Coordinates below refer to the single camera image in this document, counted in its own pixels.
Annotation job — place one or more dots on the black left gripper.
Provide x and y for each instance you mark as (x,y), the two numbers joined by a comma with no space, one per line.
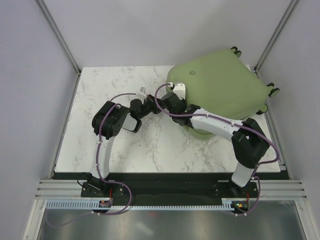
(152,100)

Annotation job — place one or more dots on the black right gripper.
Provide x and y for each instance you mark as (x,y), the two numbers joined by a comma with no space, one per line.
(183,101)

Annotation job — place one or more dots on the green hard-shell suitcase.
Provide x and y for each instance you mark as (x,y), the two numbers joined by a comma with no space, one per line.
(221,84)

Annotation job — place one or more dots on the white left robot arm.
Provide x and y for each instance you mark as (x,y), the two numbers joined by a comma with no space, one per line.
(107,124)

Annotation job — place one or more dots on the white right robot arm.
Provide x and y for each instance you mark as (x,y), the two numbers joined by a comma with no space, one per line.
(247,138)

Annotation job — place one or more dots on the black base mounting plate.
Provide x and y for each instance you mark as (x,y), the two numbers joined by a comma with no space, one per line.
(176,188)

